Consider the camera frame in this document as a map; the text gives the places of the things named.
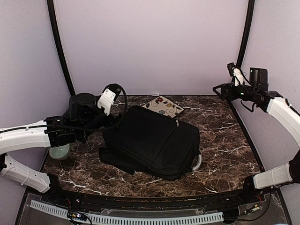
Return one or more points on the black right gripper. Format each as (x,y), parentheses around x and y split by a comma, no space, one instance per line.
(231,87)

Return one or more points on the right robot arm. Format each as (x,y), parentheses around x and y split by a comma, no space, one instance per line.
(275,127)

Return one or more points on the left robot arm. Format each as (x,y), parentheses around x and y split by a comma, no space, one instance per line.
(47,133)

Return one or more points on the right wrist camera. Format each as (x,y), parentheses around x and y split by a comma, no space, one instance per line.
(258,78)

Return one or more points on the black student bag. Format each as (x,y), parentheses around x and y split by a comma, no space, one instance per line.
(152,143)

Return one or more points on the grey slotted cable duct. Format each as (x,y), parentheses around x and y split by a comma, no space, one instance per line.
(97,219)

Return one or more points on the pale green ceramic bowl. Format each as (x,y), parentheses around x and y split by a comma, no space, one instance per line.
(59,153)

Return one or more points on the black front rail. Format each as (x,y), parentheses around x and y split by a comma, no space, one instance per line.
(78,200)

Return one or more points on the left black frame post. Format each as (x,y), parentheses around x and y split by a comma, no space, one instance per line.
(59,47)

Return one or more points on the black frame post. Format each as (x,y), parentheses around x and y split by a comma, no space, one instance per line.
(246,32)
(59,47)

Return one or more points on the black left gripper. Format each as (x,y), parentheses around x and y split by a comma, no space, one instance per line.
(113,123)

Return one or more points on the right black frame post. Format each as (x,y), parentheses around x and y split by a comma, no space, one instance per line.
(246,32)

